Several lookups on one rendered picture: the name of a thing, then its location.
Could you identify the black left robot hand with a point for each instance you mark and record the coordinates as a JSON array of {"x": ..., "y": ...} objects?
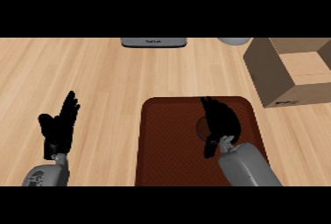
[{"x": 59, "y": 128}]

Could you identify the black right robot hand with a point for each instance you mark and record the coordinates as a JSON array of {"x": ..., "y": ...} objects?
[{"x": 220, "y": 122}]

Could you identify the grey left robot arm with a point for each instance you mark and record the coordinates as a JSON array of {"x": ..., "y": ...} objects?
[{"x": 47, "y": 173}]

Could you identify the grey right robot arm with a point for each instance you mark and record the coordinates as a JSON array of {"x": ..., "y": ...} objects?
[{"x": 245, "y": 164}]

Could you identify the brown cupcake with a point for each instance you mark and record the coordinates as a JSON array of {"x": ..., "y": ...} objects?
[{"x": 201, "y": 128}]

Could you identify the dark red tray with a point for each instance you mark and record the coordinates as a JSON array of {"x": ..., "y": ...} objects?
[{"x": 171, "y": 145}]

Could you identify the brown cardboard box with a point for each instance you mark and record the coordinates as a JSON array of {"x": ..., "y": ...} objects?
[{"x": 288, "y": 73}]

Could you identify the grey round object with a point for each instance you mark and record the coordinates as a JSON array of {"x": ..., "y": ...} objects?
[{"x": 233, "y": 41}]

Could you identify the grey flat appliance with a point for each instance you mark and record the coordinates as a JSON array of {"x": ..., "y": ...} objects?
[{"x": 153, "y": 42}]

